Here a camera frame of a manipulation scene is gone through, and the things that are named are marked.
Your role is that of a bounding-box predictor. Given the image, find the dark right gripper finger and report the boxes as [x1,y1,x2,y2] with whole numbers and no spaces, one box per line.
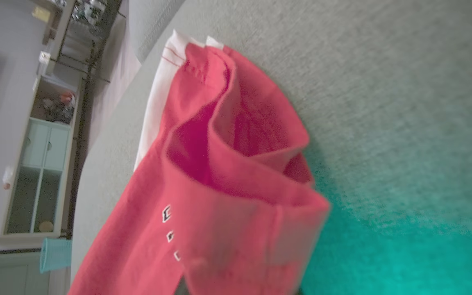
[175,277,191,295]

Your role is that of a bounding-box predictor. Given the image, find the grey fabric sofa ottoman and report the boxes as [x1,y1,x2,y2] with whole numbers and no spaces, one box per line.
[69,0,472,295]

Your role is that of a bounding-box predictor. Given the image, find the teal plastic bin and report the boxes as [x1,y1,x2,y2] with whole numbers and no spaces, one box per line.
[39,238,73,274]

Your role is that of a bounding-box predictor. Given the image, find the red basketball jersey with lettering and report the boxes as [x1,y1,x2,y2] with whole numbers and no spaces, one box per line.
[67,29,331,295]

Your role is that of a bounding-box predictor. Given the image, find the toys inside cabinet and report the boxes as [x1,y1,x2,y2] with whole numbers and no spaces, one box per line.
[43,91,77,124]

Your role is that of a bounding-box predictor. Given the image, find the pale green low cabinet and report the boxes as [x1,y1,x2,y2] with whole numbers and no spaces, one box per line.
[0,250,52,295]

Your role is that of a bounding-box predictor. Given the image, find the pale green glass-door cabinet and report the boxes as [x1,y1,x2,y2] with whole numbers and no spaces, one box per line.
[0,75,82,247]

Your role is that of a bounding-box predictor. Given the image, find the grey sofa seat cushion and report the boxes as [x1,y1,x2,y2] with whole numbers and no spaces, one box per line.
[129,0,186,63]

